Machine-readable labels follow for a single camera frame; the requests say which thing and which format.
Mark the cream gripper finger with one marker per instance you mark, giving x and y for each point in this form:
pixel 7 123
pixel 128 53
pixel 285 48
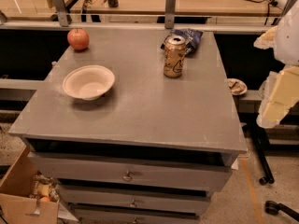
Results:
pixel 266 40
pixel 280 95

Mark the orange soda can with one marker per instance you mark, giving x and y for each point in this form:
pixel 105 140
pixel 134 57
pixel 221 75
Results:
pixel 174 54

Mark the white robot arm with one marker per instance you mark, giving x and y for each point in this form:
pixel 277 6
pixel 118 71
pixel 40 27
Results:
pixel 286 40

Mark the small plate with food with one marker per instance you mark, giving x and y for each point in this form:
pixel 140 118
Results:
pixel 237 86

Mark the black chair leg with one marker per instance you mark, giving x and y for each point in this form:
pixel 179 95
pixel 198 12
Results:
pixel 260 140

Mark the blue chip bag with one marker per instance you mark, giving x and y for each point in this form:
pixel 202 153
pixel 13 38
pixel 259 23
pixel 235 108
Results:
pixel 192 39

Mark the black caster wheel base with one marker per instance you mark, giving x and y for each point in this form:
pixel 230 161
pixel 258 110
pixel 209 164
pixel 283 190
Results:
pixel 273 208

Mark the grey drawer cabinet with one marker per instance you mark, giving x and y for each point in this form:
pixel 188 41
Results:
pixel 145 115

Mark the white paper bowl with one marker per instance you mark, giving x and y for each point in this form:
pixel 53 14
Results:
pixel 88 82

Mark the red apple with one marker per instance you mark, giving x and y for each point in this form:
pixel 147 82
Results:
pixel 78 39

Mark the snack items in box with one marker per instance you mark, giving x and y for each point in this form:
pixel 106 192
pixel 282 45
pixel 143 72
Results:
pixel 44 189

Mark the cardboard box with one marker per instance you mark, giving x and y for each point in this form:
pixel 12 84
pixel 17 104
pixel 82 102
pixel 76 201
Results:
pixel 15 190

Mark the right metal bracket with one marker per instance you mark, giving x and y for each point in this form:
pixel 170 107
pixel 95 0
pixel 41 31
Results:
pixel 169 14

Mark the metal bracket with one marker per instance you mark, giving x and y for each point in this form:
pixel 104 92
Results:
pixel 61 12
pixel 169 14

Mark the top drawer with handle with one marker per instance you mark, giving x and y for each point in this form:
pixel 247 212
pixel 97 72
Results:
pixel 132 172

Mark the drawer with handle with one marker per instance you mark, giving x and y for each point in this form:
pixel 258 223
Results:
pixel 132 216
pixel 132 172
pixel 161 200

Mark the middle drawer with handle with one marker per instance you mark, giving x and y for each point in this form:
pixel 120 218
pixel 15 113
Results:
pixel 161 200

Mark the left metal bracket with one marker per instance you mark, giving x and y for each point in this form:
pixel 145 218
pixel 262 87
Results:
pixel 61 12

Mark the bottom drawer with handle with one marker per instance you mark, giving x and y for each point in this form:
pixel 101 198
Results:
pixel 132 216

